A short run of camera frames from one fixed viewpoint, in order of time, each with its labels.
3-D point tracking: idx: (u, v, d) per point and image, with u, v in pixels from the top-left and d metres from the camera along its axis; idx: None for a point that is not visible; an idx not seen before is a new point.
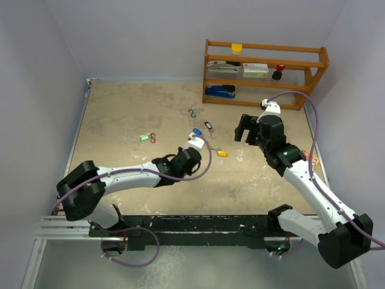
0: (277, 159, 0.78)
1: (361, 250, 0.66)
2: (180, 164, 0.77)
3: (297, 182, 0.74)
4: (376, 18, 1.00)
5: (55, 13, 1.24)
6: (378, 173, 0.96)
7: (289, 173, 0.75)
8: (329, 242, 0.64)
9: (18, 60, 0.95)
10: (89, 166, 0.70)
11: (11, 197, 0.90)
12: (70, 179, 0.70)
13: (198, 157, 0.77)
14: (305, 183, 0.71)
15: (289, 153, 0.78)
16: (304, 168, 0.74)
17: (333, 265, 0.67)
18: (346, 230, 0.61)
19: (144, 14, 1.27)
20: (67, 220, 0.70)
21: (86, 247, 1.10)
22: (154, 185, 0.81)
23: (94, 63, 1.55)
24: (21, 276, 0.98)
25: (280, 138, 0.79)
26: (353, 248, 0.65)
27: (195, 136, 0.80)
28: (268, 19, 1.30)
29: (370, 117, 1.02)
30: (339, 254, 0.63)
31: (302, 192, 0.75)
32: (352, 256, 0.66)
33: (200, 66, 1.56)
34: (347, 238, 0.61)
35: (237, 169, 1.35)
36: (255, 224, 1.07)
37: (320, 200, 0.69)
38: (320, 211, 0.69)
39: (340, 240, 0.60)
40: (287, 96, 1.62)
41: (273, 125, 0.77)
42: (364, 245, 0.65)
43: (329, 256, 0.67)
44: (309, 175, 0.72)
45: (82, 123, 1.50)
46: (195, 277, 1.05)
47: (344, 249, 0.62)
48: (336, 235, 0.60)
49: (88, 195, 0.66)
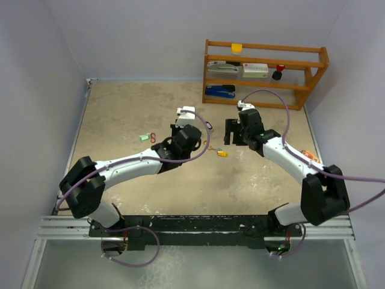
0: (256, 142, 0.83)
1: (341, 205, 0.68)
2: (178, 146, 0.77)
3: (274, 155, 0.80)
4: (376, 18, 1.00)
5: (55, 13, 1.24)
6: (378, 173, 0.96)
7: (266, 149, 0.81)
8: (307, 197, 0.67)
9: (18, 60, 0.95)
10: (86, 162, 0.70)
11: (11, 197, 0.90)
12: (71, 177, 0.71)
13: (197, 135, 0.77)
14: (280, 151, 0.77)
15: (265, 135, 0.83)
16: (277, 141, 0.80)
17: (316, 222, 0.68)
18: (316, 179, 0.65)
19: (144, 14, 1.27)
20: (74, 217, 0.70)
21: (86, 247, 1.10)
22: (156, 171, 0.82)
23: (94, 63, 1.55)
24: (21, 276, 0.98)
25: (257, 125, 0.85)
26: (331, 201, 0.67)
27: (186, 112, 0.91)
28: (268, 19, 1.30)
29: (370, 116, 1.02)
30: (317, 206, 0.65)
31: (281, 164, 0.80)
32: (333, 212, 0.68)
33: (200, 65, 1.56)
34: (320, 187, 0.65)
35: (237, 168, 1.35)
36: (255, 224, 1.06)
37: (293, 162, 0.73)
38: (295, 171, 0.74)
39: (313, 188, 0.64)
40: (287, 96, 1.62)
41: (249, 114, 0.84)
42: (342, 198, 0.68)
43: (310, 214, 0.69)
44: (282, 145, 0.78)
45: (82, 123, 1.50)
46: (195, 277, 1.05)
47: (321, 200, 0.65)
48: (308, 185, 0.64)
49: (90, 189, 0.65)
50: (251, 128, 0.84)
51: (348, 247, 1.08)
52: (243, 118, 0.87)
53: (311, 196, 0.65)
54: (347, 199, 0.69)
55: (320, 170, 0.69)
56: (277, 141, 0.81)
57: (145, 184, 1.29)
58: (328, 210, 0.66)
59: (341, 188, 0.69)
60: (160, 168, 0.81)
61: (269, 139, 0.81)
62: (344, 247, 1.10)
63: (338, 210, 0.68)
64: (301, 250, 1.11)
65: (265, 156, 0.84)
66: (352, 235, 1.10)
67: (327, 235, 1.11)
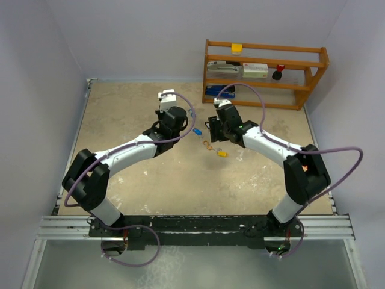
0: (236, 135, 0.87)
1: (322, 180, 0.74)
2: (168, 127, 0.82)
3: (254, 143, 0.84)
4: (376, 18, 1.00)
5: (55, 13, 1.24)
6: (378, 173, 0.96)
7: (247, 139, 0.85)
8: (290, 179, 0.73)
9: (18, 60, 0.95)
10: (86, 154, 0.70)
11: (11, 197, 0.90)
12: (73, 172, 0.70)
13: (183, 115, 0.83)
14: (259, 139, 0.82)
15: (243, 127, 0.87)
16: (255, 130, 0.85)
17: (302, 200, 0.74)
18: (296, 159, 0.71)
19: (144, 14, 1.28)
20: (85, 209, 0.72)
21: (85, 247, 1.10)
22: (153, 155, 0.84)
23: (94, 63, 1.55)
24: (21, 276, 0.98)
25: (235, 118, 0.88)
26: (313, 179, 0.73)
27: (166, 94, 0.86)
28: (268, 19, 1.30)
29: (370, 117, 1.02)
30: (301, 186, 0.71)
31: (263, 152, 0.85)
32: (317, 188, 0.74)
33: (200, 65, 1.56)
34: (300, 166, 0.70)
35: (237, 168, 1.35)
36: (255, 224, 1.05)
37: (273, 147, 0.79)
38: (275, 155, 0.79)
39: (294, 169, 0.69)
40: (287, 96, 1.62)
41: (226, 108, 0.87)
42: (322, 174, 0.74)
43: (296, 192, 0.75)
44: (260, 133, 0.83)
45: (82, 123, 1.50)
46: (195, 276, 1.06)
47: (303, 180, 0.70)
48: (289, 167, 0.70)
49: (95, 180, 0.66)
50: (230, 121, 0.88)
51: (348, 247, 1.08)
52: (221, 113, 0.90)
53: (293, 177, 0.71)
54: (327, 174, 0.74)
55: (298, 150, 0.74)
56: (255, 130, 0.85)
57: (145, 184, 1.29)
58: (310, 188, 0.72)
59: (320, 165, 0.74)
60: (156, 152, 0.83)
61: (248, 130, 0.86)
62: (344, 247, 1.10)
63: (319, 186, 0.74)
64: (301, 250, 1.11)
65: (247, 147, 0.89)
66: (352, 235, 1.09)
67: (327, 235, 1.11)
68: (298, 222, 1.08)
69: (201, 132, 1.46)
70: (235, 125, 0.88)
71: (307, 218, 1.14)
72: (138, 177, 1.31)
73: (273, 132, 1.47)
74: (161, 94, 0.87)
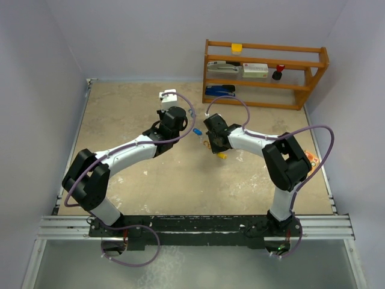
0: (222, 139, 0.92)
1: (302, 165, 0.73)
2: (168, 127, 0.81)
3: (238, 142, 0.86)
4: (377, 18, 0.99)
5: (55, 13, 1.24)
6: (378, 173, 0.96)
7: (232, 139, 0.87)
8: (272, 167, 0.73)
9: (18, 60, 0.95)
10: (86, 153, 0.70)
11: (11, 197, 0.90)
12: (73, 172, 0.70)
13: (182, 115, 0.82)
14: (242, 136, 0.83)
15: (228, 129, 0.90)
16: (239, 130, 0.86)
17: (287, 187, 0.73)
18: (274, 146, 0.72)
19: (144, 14, 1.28)
20: (86, 208, 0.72)
21: (85, 247, 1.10)
22: (153, 155, 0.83)
23: (94, 63, 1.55)
24: (21, 276, 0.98)
25: (221, 125, 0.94)
26: (293, 164, 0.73)
27: (166, 95, 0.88)
28: (269, 19, 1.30)
29: (370, 117, 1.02)
30: (281, 171, 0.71)
31: (248, 149, 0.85)
32: (299, 173, 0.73)
33: (200, 65, 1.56)
34: (277, 152, 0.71)
35: (237, 168, 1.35)
36: (255, 224, 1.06)
37: (253, 141, 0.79)
38: (257, 149, 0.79)
39: (272, 155, 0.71)
40: (286, 96, 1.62)
41: (211, 117, 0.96)
42: (301, 158, 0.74)
43: (281, 181, 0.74)
44: (243, 132, 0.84)
45: (82, 123, 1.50)
46: (195, 276, 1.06)
47: (283, 165, 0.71)
48: (267, 153, 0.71)
49: (96, 179, 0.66)
50: (215, 127, 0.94)
51: (349, 247, 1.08)
52: (208, 122, 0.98)
53: (273, 164, 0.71)
54: (307, 159, 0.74)
55: (276, 138, 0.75)
56: (237, 130, 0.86)
57: (145, 184, 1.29)
58: (292, 173, 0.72)
59: (298, 150, 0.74)
60: (156, 152, 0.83)
61: (232, 131, 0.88)
62: (344, 247, 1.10)
63: (301, 171, 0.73)
64: (301, 250, 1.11)
65: (234, 148, 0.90)
66: (352, 235, 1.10)
67: (327, 235, 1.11)
68: (298, 222, 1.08)
69: (201, 132, 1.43)
70: (221, 129, 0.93)
71: (307, 218, 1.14)
72: (138, 177, 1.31)
73: (272, 132, 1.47)
74: (162, 93, 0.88)
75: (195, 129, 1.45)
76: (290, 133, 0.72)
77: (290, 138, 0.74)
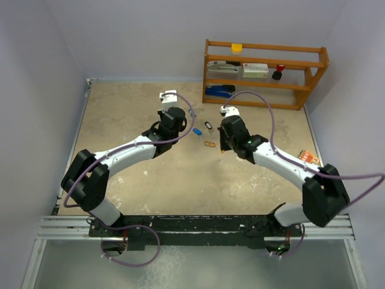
0: (245, 152, 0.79)
1: (342, 201, 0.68)
2: (167, 128, 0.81)
3: (265, 161, 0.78)
4: (377, 18, 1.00)
5: (55, 13, 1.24)
6: (378, 174, 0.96)
7: (258, 157, 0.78)
8: (309, 202, 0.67)
9: (18, 60, 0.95)
10: (86, 154, 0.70)
11: (11, 197, 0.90)
12: (72, 173, 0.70)
13: (181, 115, 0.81)
14: (272, 157, 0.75)
15: (252, 142, 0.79)
16: (266, 147, 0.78)
17: (322, 224, 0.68)
18: (315, 182, 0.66)
19: (144, 14, 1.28)
20: (85, 209, 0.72)
21: (85, 247, 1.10)
22: (151, 156, 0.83)
23: (94, 63, 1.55)
24: (21, 276, 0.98)
25: (242, 132, 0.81)
26: (332, 202, 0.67)
27: (166, 95, 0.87)
28: (269, 20, 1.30)
29: (371, 117, 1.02)
30: (320, 209, 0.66)
31: (274, 170, 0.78)
32: (337, 211, 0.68)
33: (200, 65, 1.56)
34: (319, 189, 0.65)
35: (237, 168, 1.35)
36: (255, 224, 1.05)
37: (289, 167, 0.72)
38: (291, 176, 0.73)
39: (313, 191, 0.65)
40: (287, 96, 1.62)
41: (233, 121, 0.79)
42: (342, 195, 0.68)
43: (315, 217, 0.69)
44: (272, 150, 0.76)
45: (82, 123, 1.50)
46: (195, 276, 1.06)
47: (323, 202, 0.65)
48: (308, 189, 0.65)
49: (95, 180, 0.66)
50: (237, 136, 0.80)
51: (348, 247, 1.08)
52: (227, 126, 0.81)
53: (312, 200, 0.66)
54: (346, 195, 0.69)
55: (317, 171, 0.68)
56: (265, 146, 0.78)
57: (145, 184, 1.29)
58: (332, 211, 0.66)
59: (340, 186, 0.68)
60: (156, 152, 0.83)
61: (258, 146, 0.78)
62: (344, 247, 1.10)
63: (339, 209, 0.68)
64: (301, 250, 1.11)
65: (256, 164, 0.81)
66: (352, 235, 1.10)
67: (327, 235, 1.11)
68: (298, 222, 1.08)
69: (201, 132, 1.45)
70: (242, 139, 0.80)
71: None
72: (138, 177, 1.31)
73: (273, 132, 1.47)
74: (162, 94, 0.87)
75: (195, 129, 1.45)
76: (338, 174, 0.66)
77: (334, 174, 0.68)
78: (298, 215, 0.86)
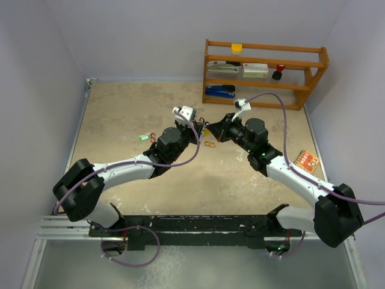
0: (258, 163, 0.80)
1: (356, 223, 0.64)
2: (163, 152, 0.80)
3: (279, 175, 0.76)
4: (377, 18, 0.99)
5: (55, 14, 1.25)
6: (378, 173, 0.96)
7: (271, 170, 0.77)
8: (322, 221, 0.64)
9: (18, 61, 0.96)
10: (84, 164, 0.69)
11: (11, 197, 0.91)
12: (67, 180, 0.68)
13: (175, 138, 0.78)
14: (285, 171, 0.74)
15: (267, 155, 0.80)
16: (280, 161, 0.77)
17: (334, 244, 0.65)
18: (329, 201, 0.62)
19: (144, 15, 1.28)
20: (71, 220, 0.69)
21: (86, 247, 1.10)
22: (148, 176, 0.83)
23: (94, 63, 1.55)
24: (21, 277, 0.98)
25: (263, 142, 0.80)
26: (346, 222, 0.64)
27: (176, 114, 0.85)
28: (269, 20, 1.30)
29: (371, 116, 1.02)
30: (334, 229, 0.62)
31: (288, 185, 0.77)
32: (351, 232, 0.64)
33: (200, 65, 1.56)
34: (333, 209, 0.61)
35: (237, 169, 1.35)
36: (255, 224, 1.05)
37: (302, 183, 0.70)
38: (304, 192, 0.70)
39: (327, 211, 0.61)
40: (287, 96, 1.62)
41: (258, 133, 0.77)
42: (356, 216, 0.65)
43: (328, 236, 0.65)
44: (286, 165, 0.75)
45: (82, 123, 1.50)
46: (194, 277, 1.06)
47: (337, 223, 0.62)
48: (322, 209, 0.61)
49: (89, 191, 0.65)
50: (254, 148, 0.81)
51: (348, 247, 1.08)
52: (251, 135, 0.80)
53: (326, 219, 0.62)
54: (361, 216, 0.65)
55: (331, 191, 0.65)
56: (280, 159, 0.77)
57: (145, 184, 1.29)
58: (345, 230, 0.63)
59: (354, 206, 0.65)
60: (153, 173, 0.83)
61: (271, 159, 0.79)
62: (344, 247, 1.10)
63: (352, 229, 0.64)
64: (301, 250, 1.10)
65: (269, 177, 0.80)
66: (352, 235, 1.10)
67: None
68: None
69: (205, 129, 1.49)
70: (257, 152, 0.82)
71: None
72: None
73: (273, 132, 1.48)
74: (175, 111, 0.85)
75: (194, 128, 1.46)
76: (354, 198, 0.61)
77: (351, 197, 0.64)
78: (304, 223, 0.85)
